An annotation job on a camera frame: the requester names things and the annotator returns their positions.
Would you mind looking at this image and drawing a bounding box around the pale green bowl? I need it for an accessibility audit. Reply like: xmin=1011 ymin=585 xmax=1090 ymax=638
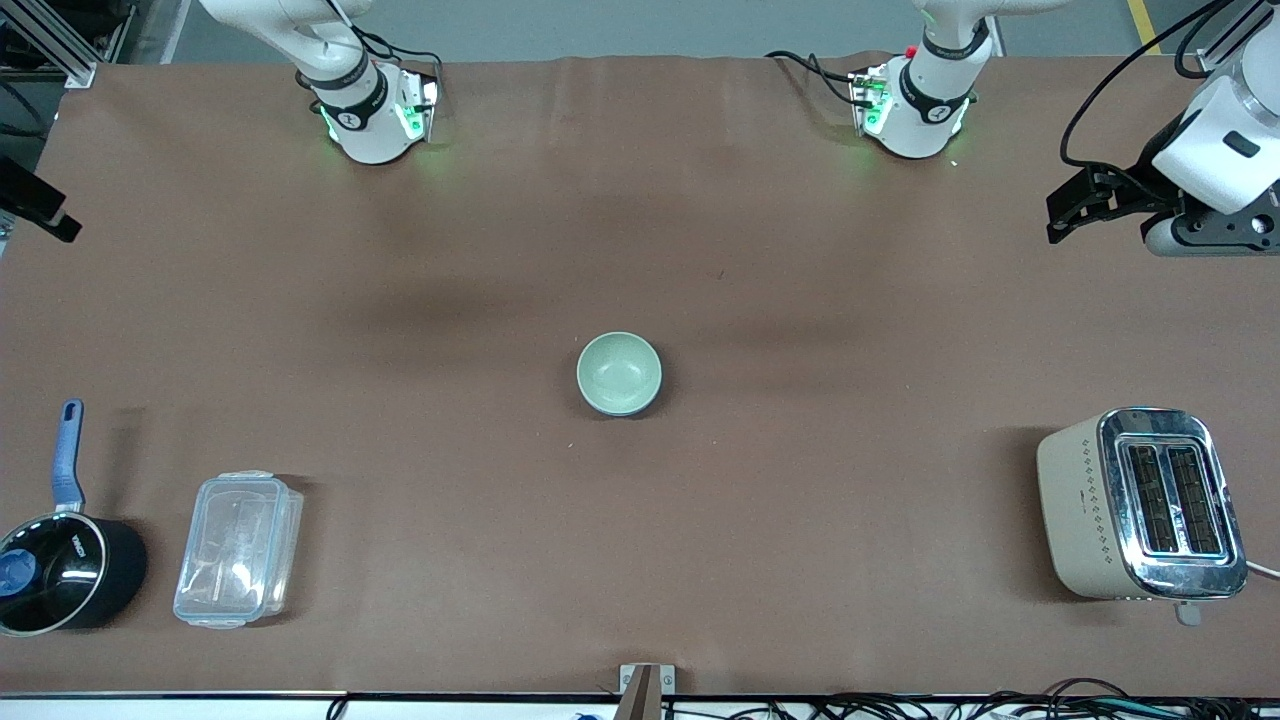
xmin=576 ymin=331 xmax=662 ymax=414

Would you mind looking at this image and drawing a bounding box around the beige chrome toaster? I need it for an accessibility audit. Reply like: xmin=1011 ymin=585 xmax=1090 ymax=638
xmin=1036 ymin=406 xmax=1251 ymax=628

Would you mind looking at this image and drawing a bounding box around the glass lid blue knob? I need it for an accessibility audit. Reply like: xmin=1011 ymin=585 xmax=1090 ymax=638
xmin=0 ymin=516 xmax=106 ymax=633

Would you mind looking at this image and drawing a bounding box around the clear plastic food container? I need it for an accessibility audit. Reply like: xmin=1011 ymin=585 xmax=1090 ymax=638
xmin=173 ymin=470 xmax=305 ymax=631

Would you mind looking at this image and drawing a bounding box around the brown table cover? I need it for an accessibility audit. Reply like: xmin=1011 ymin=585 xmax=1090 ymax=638
xmin=0 ymin=54 xmax=1280 ymax=699

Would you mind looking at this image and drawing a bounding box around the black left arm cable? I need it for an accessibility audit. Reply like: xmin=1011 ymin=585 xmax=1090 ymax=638
xmin=1059 ymin=0 xmax=1233 ymax=169

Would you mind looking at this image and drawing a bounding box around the aluminium frame profile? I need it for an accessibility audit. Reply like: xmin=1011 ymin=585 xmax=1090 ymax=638
xmin=1195 ymin=0 xmax=1280 ymax=67
xmin=0 ymin=0 xmax=136 ymax=91

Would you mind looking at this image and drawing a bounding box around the black saucepan blue handle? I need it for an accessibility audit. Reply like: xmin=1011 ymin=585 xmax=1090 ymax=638
xmin=0 ymin=399 xmax=149 ymax=637

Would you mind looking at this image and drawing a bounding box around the black floor cable tangle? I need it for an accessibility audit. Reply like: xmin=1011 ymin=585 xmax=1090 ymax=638
xmin=700 ymin=677 xmax=1280 ymax=720

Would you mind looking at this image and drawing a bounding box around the grey table edge bracket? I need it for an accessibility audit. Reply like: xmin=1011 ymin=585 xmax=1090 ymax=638
xmin=618 ymin=663 xmax=677 ymax=720

